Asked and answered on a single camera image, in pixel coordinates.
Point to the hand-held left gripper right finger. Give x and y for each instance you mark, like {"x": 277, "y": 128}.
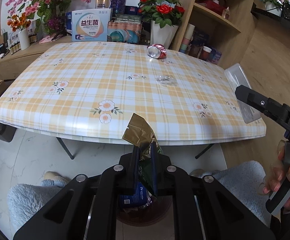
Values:
{"x": 163, "y": 177}

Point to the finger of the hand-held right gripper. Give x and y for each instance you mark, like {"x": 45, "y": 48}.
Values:
{"x": 259, "y": 102}

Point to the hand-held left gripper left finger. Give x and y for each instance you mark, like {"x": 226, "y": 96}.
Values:
{"x": 131, "y": 172}

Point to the blue coffee box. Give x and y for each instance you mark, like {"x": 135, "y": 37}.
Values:
{"x": 128, "y": 197}

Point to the brown plastic bin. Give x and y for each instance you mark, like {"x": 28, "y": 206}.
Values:
{"x": 155, "y": 212}

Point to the green gold foil packet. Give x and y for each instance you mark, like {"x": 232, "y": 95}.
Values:
{"x": 138, "y": 132}

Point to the black table leg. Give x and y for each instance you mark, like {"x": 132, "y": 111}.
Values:
{"x": 66, "y": 150}
{"x": 203, "y": 152}

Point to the small blue purple box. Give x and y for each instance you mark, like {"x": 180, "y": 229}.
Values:
{"x": 215, "y": 56}

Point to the red white paper cup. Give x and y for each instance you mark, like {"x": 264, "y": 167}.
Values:
{"x": 206, "y": 53}

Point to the brown glass cup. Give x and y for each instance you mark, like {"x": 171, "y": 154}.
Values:
{"x": 194, "y": 50}

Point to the blue cartoon tin box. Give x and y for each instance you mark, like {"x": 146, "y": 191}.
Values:
{"x": 201, "y": 37}

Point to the white round flower pot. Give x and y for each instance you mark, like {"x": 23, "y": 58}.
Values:
{"x": 273, "y": 8}

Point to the glass perfume bottle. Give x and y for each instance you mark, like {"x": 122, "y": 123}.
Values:
{"x": 226, "y": 13}

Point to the small crumpled clear wrapper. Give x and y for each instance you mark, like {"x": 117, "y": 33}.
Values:
{"x": 166, "y": 80}

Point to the stack of pastel cups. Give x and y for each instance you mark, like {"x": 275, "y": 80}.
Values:
{"x": 187, "y": 38}

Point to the person's left leg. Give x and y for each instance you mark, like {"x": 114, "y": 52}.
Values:
{"x": 27, "y": 200}

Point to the red gift basket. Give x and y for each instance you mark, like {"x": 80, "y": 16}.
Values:
{"x": 213, "y": 5}

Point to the yellow checked floral tablecloth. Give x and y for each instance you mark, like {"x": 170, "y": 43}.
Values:
{"x": 85, "y": 67}

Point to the crushed red can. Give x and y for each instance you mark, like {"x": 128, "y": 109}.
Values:
{"x": 156, "y": 51}

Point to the white angular flower pot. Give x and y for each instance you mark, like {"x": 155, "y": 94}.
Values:
{"x": 162, "y": 36}

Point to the wooden bookshelf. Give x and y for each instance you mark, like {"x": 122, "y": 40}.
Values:
{"x": 187, "y": 5}

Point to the red rose plant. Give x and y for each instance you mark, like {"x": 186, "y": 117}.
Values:
{"x": 162, "y": 8}

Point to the pink pack teal print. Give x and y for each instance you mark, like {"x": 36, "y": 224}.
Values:
{"x": 123, "y": 32}

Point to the large white printed box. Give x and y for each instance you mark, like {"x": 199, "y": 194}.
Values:
{"x": 90, "y": 25}

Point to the black printed box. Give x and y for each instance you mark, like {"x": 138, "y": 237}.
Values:
{"x": 127, "y": 18}

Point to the pink fabric pouch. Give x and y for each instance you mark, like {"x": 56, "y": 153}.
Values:
{"x": 50, "y": 40}

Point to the small navy box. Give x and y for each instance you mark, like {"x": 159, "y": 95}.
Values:
{"x": 131, "y": 10}

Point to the low wooden cabinet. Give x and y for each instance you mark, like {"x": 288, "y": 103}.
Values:
{"x": 15, "y": 62}

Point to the blue white box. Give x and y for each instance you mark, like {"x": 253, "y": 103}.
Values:
{"x": 68, "y": 22}

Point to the purple artificial flowers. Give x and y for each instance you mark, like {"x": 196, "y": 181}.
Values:
{"x": 55, "y": 25}

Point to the dark blue patterned box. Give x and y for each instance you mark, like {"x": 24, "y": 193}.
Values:
{"x": 117, "y": 4}

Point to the white ribbed vase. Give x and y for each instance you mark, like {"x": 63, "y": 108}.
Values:
{"x": 24, "y": 40}

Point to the row of small brown bottles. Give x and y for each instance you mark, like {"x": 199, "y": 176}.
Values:
{"x": 14, "y": 47}

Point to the grey box gold emblem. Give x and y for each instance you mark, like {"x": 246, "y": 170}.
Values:
{"x": 102, "y": 3}

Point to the small white printed box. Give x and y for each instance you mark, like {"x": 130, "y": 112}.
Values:
{"x": 30, "y": 33}
{"x": 14, "y": 37}

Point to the dark green paper bag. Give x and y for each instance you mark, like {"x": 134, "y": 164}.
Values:
{"x": 2, "y": 42}

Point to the orange artificial flowers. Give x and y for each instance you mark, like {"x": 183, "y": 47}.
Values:
{"x": 19, "y": 22}

